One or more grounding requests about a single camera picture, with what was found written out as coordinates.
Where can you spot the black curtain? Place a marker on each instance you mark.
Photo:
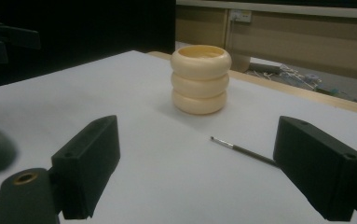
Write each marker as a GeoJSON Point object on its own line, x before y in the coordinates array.
{"type": "Point", "coordinates": [89, 31]}

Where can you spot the white wall socket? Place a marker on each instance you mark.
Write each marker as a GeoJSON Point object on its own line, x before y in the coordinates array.
{"type": "Point", "coordinates": [240, 15]}

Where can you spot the cream ribbed pen holder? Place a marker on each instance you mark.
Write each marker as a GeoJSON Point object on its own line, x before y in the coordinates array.
{"type": "Point", "coordinates": [199, 90]}

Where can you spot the white paper sheet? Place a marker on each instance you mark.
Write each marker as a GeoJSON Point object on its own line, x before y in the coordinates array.
{"type": "Point", "coordinates": [167, 174]}

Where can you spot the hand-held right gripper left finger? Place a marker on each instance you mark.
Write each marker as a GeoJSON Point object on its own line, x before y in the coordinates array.
{"type": "Point", "coordinates": [86, 168]}

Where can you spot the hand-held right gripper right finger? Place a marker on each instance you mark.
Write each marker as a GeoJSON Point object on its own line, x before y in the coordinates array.
{"type": "Point", "coordinates": [319, 168]}

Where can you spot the thin dark paintbrush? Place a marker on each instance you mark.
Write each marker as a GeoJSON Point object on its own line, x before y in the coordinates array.
{"type": "Point", "coordinates": [244, 150]}

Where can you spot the beige wooden desk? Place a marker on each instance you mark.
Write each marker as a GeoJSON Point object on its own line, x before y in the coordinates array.
{"type": "Point", "coordinates": [306, 40]}

